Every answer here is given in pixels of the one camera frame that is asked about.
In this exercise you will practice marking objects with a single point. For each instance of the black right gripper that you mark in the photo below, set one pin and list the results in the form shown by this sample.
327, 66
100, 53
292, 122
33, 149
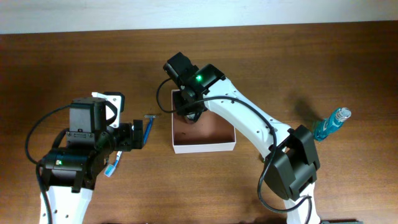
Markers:
182, 105

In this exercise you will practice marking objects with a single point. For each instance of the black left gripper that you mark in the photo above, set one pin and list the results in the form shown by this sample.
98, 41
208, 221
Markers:
127, 143

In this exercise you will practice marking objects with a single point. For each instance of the blue mouthwash bottle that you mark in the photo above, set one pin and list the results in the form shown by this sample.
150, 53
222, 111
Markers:
322, 129

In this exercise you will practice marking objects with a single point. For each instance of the clear spray bottle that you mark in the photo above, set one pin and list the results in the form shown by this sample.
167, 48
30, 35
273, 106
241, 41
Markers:
192, 118

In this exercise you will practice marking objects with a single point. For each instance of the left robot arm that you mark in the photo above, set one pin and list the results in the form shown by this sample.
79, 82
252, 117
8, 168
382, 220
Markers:
68, 172

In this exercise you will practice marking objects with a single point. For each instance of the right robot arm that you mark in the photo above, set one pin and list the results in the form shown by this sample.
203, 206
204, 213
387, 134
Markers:
290, 156

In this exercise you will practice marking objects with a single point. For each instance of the blue disposable razor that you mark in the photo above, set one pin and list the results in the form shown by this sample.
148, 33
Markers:
151, 117

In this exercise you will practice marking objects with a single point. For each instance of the white cardboard box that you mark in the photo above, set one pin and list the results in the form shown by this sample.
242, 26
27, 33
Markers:
211, 133

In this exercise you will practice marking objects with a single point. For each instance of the blue white toothbrush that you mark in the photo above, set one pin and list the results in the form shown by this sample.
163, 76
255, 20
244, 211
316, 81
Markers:
109, 170

